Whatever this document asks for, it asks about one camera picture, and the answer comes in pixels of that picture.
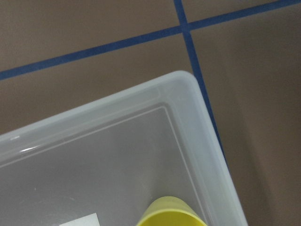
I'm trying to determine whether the yellow plastic cup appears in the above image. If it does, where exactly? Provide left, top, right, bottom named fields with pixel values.
left=137, top=196, right=206, bottom=226

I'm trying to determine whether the clear plastic storage box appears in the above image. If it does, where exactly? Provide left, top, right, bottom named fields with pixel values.
left=0, top=71, right=247, bottom=226

